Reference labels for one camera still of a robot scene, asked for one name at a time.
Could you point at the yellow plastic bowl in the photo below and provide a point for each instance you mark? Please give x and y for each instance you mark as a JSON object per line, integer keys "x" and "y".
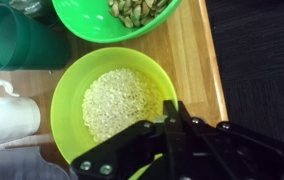
{"x": 72, "y": 100}

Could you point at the white rice grains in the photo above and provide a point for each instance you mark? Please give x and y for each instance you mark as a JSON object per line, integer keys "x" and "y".
{"x": 115, "y": 100}

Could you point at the pale green seeds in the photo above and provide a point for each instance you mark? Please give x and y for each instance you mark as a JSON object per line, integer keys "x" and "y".
{"x": 135, "y": 13}

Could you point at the bright green plastic bowl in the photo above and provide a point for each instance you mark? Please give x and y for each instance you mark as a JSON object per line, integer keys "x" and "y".
{"x": 82, "y": 20}

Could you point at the white plastic cup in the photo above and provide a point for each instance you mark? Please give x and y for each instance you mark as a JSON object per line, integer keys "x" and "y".
{"x": 5, "y": 116}

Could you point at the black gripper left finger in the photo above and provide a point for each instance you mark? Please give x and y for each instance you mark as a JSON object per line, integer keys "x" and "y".
{"x": 170, "y": 113}

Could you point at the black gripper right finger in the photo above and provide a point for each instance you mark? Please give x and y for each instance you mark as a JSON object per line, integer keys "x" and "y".
{"x": 215, "y": 146}

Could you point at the dark green plastic cup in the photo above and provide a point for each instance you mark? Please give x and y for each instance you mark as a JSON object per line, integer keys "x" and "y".
{"x": 32, "y": 43}

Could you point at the green pepper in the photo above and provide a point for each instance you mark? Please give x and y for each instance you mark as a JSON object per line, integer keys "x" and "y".
{"x": 32, "y": 7}

